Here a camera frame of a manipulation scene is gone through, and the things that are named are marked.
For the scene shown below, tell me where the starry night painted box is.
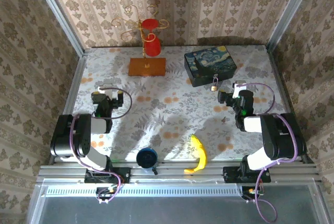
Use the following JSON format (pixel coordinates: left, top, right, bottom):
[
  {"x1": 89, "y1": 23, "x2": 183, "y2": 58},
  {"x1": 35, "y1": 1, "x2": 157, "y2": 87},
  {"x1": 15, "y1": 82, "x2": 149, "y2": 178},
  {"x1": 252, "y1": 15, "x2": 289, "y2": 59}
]
[{"x1": 184, "y1": 45, "x2": 237, "y2": 88}]

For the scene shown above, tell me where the gold stand with red cups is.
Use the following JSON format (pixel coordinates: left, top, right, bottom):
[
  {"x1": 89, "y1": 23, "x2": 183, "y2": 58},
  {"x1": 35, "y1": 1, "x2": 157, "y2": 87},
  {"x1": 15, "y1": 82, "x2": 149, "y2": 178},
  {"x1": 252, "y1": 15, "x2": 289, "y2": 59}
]
[{"x1": 111, "y1": 4, "x2": 170, "y2": 77}]

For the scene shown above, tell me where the floral tablecloth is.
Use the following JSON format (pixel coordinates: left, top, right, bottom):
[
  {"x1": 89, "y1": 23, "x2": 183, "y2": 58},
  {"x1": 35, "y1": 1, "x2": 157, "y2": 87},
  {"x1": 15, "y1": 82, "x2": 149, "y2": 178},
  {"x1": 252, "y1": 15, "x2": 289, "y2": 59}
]
[{"x1": 64, "y1": 45, "x2": 290, "y2": 162}]

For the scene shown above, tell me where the yellow banana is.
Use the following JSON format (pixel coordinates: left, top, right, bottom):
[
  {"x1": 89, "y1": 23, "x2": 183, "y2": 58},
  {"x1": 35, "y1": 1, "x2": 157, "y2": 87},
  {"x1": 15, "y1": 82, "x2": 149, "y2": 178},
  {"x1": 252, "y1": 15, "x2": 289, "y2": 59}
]
[{"x1": 184, "y1": 134, "x2": 207, "y2": 174}]

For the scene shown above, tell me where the red wine glass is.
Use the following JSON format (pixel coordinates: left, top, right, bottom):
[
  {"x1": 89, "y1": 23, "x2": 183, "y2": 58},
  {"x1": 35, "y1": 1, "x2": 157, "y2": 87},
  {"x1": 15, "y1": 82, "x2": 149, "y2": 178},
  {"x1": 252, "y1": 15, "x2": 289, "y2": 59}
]
[{"x1": 140, "y1": 18, "x2": 162, "y2": 57}]

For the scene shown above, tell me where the dark blue cup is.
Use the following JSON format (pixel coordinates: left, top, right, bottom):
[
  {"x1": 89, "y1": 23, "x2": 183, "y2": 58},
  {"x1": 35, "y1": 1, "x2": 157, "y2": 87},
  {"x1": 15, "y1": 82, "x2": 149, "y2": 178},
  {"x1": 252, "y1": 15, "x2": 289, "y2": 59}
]
[{"x1": 136, "y1": 147, "x2": 159, "y2": 175}]

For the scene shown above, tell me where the small black connector board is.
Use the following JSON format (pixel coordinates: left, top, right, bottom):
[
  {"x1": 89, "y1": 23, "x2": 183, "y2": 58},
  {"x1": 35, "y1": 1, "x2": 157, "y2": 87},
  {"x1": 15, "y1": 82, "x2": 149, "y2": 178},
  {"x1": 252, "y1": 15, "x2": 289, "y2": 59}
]
[
  {"x1": 241, "y1": 186, "x2": 265, "y2": 204},
  {"x1": 96, "y1": 186, "x2": 118, "y2": 204}
]

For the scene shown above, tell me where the grey metal panel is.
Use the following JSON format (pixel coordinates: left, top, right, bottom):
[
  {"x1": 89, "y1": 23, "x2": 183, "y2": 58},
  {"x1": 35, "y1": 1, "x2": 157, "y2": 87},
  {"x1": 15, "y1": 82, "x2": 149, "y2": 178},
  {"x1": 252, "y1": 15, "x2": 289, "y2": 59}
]
[{"x1": 41, "y1": 185, "x2": 323, "y2": 224}]

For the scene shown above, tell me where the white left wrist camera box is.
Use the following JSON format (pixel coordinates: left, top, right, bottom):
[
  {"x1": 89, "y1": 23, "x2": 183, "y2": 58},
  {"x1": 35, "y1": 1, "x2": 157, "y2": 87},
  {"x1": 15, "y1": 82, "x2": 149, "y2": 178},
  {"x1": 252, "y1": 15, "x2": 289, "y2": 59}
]
[{"x1": 97, "y1": 86, "x2": 113, "y2": 97}]

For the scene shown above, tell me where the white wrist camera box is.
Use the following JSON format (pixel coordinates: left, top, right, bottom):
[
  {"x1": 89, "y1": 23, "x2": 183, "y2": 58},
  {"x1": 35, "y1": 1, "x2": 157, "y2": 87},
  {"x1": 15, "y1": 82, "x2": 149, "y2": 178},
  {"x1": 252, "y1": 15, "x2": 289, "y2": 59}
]
[
  {"x1": 97, "y1": 86, "x2": 113, "y2": 97},
  {"x1": 232, "y1": 79, "x2": 246, "y2": 99}
]

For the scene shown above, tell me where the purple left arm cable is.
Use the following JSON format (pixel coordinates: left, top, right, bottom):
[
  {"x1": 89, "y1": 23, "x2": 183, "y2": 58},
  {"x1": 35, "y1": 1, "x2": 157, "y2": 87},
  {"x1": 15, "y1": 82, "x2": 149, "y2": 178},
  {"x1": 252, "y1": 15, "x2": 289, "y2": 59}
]
[{"x1": 68, "y1": 86, "x2": 133, "y2": 204}]

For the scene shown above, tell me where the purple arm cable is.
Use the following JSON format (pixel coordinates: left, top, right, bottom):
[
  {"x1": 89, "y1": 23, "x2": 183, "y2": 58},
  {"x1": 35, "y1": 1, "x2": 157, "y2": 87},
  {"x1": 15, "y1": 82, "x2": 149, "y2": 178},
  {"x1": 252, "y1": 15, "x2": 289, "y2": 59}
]
[
  {"x1": 68, "y1": 86, "x2": 133, "y2": 204},
  {"x1": 236, "y1": 82, "x2": 299, "y2": 222}
]

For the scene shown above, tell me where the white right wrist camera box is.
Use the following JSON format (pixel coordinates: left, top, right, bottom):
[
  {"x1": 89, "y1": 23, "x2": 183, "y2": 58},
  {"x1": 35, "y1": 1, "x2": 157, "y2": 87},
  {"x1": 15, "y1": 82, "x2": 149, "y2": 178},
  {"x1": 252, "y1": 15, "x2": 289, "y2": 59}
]
[{"x1": 232, "y1": 79, "x2": 246, "y2": 99}]

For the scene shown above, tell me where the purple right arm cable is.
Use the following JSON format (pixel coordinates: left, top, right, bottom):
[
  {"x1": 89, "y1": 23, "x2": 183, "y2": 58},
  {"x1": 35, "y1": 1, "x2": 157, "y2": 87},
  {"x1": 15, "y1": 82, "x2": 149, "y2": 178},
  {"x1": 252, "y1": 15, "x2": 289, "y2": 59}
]
[{"x1": 236, "y1": 82, "x2": 299, "y2": 222}]

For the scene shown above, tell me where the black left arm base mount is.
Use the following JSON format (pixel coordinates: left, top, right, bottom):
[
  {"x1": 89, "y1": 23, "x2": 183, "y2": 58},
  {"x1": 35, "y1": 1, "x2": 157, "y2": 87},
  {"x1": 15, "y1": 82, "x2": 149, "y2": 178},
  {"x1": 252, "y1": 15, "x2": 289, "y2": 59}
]
[{"x1": 85, "y1": 167, "x2": 131, "y2": 184}]

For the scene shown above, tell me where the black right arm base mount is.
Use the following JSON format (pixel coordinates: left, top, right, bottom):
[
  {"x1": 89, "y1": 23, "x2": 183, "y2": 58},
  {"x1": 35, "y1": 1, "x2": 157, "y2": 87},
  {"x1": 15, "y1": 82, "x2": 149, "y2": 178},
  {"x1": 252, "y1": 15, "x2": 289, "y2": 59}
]
[{"x1": 222, "y1": 165, "x2": 271, "y2": 184}]

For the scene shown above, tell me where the aluminium corner post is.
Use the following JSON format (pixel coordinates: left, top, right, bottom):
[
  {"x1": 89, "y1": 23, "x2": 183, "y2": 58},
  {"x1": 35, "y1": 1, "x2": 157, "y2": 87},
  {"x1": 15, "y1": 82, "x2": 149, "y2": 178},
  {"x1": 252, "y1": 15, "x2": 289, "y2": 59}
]
[
  {"x1": 30, "y1": 0, "x2": 86, "y2": 56},
  {"x1": 266, "y1": 0, "x2": 318, "y2": 52}
]

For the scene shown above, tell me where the aluminium frame rail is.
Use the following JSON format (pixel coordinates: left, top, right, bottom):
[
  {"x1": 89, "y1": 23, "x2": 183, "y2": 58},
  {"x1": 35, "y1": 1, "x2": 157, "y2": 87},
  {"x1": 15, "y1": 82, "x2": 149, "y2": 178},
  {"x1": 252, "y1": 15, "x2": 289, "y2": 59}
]
[{"x1": 36, "y1": 160, "x2": 321, "y2": 185}]

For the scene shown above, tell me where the grey slotted cable duct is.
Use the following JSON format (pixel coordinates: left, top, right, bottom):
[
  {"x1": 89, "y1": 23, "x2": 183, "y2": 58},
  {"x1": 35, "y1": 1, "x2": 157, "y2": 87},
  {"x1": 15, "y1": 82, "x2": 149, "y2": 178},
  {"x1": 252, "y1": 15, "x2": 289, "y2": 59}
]
[{"x1": 45, "y1": 184, "x2": 242, "y2": 197}]

